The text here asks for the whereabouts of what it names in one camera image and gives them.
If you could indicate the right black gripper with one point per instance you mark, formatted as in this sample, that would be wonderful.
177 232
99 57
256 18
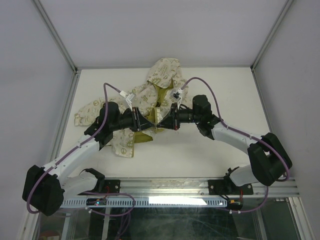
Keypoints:
170 121

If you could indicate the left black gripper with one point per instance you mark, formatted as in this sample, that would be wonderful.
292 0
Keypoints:
139 122

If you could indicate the cream green-printed hooded jacket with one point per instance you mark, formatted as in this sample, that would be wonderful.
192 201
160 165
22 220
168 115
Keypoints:
153 99

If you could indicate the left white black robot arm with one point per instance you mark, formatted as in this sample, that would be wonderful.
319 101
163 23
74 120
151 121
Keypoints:
46 187

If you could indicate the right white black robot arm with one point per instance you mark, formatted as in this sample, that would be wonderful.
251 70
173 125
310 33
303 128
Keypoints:
268 160

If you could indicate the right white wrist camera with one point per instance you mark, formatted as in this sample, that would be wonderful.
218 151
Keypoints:
177 96

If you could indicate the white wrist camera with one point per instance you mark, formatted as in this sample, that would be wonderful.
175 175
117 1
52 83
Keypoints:
128 98
177 96

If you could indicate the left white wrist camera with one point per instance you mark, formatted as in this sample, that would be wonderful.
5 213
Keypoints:
128 98

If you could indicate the aluminium mounting rail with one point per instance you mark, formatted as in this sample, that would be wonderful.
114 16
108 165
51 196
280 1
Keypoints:
141 187

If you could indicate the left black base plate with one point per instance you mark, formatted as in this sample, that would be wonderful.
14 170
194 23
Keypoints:
108 186

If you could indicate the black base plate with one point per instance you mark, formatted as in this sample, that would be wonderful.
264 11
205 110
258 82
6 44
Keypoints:
227 187
108 186

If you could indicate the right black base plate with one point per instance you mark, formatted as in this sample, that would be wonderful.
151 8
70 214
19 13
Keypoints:
227 187

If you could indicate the left aluminium frame post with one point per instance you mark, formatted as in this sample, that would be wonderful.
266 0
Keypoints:
58 41

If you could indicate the aluminium frame post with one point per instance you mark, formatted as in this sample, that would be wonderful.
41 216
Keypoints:
272 33
58 41

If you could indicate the white slotted cable duct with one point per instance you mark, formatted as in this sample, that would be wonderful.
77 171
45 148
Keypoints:
145 202

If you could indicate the right aluminium frame post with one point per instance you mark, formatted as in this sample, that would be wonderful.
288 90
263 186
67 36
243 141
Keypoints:
272 33

